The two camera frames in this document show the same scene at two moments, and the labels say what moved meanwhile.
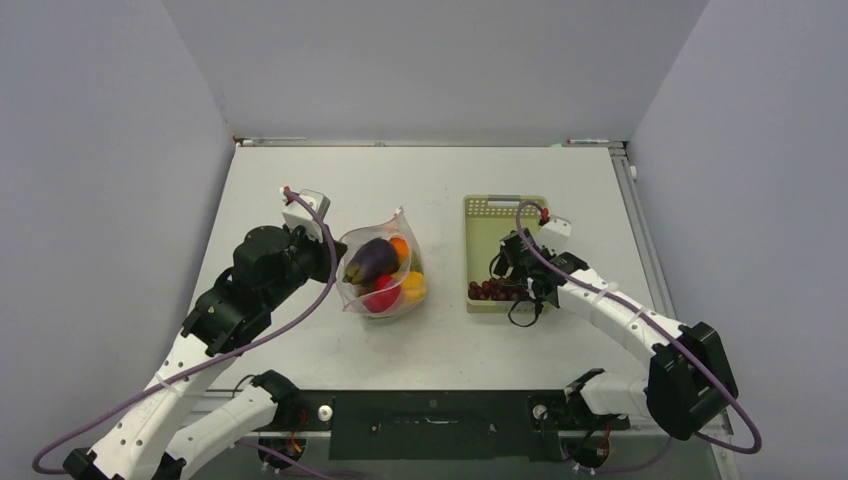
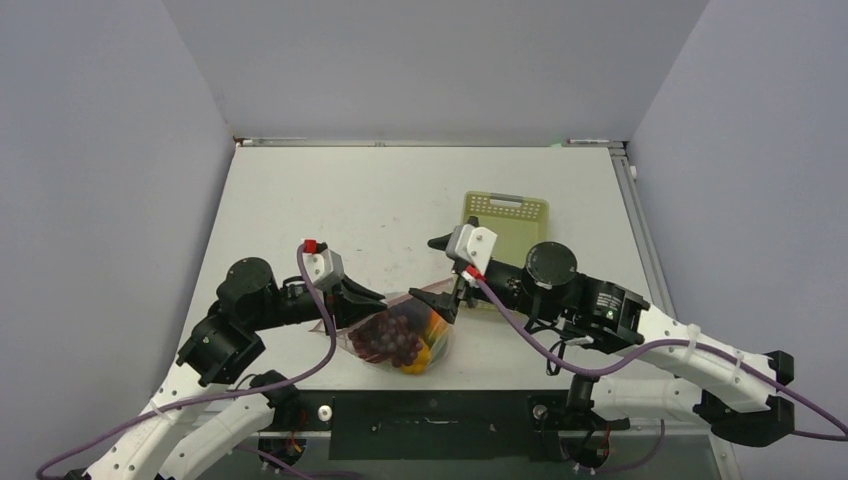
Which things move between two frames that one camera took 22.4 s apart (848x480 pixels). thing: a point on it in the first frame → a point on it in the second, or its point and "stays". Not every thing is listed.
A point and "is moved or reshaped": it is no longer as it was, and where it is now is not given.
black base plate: (438, 424) stays
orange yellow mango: (412, 286) → (421, 361)
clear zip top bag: (381, 271) → (411, 334)
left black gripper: (323, 273) → (350, 302)
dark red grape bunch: (496, 289) is moved or reshaped
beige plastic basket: (486, 218) stays
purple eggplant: (376, 257) → (414, 310)
